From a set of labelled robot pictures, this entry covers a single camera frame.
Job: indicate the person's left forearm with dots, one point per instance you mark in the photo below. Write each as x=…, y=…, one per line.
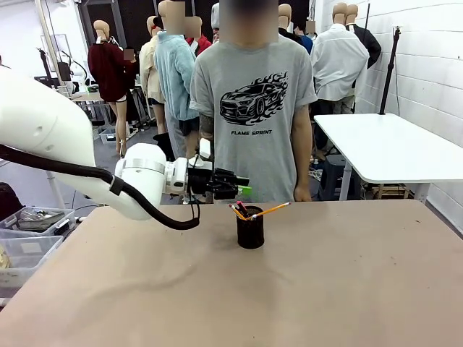
x=303, y=166

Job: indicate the wooden pallet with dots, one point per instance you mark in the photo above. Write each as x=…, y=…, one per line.
x=390, y=191

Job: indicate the dark grey stool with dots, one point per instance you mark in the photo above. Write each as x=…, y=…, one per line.
x=338, y=177

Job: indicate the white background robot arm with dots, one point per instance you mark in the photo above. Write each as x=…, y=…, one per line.
x=65, y=70

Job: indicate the black tripod stand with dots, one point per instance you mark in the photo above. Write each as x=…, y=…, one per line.
x=390, y=72

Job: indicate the mannequin in black jacket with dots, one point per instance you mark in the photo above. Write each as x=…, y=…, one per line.
x=369, y=41

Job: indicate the bare mannequin head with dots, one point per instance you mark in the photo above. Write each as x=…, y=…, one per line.
x=285, y=14

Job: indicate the dark red pencil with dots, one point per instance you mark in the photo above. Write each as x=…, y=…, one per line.
x=243, y=209

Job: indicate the person in grey t-shirt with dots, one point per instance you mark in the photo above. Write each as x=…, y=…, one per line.
x=253, y=162

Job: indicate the mannequin in cream jacket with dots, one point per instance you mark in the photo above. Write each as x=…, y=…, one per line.
x=148, y=72

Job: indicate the dark maroon bag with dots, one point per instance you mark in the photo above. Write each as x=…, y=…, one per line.
x=9, y=200

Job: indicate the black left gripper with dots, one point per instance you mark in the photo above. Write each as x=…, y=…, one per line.
x=200, y=182

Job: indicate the yellow pencil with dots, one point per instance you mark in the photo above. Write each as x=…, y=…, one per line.
x=271, y=210
x=237, y=211

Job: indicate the mannequin in white shirt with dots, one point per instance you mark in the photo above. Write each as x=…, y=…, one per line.
x=340, y=61

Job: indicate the person's tattooed right forearm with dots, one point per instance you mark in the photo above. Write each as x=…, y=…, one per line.
x=207, y=132

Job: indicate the clear bin with tools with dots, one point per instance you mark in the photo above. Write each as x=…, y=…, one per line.
x=36, y=218

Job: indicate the black mesh pen holder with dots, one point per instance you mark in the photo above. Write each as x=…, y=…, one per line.
x=250, y=233

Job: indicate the mannequin in red hoodie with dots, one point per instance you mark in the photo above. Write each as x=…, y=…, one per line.
x=203, y=42

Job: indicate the mannequin in plaid shirt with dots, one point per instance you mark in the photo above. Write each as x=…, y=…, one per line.
x=216, y=21

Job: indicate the mannequin in light-blue fleece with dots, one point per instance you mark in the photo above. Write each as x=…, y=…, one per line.
x=173, y=72

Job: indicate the white table with white legs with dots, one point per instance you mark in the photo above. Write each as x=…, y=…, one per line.
x=54, y=186

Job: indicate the mannequin in maroon sweater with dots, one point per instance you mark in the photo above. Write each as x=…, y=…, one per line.
x=108, y=68

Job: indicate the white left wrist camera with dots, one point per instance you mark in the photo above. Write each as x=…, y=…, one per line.
x=205, y=149

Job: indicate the person's left hand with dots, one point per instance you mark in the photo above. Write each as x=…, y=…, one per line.
x=303, y=193

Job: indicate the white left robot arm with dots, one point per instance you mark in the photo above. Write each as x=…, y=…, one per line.
x=36, y=126

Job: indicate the grey metal frame pole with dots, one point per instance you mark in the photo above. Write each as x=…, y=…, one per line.
x=48, y=36

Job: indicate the empty clear plastic bin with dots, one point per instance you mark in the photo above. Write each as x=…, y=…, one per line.
x=29, y=253

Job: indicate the white table with rounded corners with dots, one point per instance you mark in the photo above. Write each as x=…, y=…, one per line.
x=390, y=144

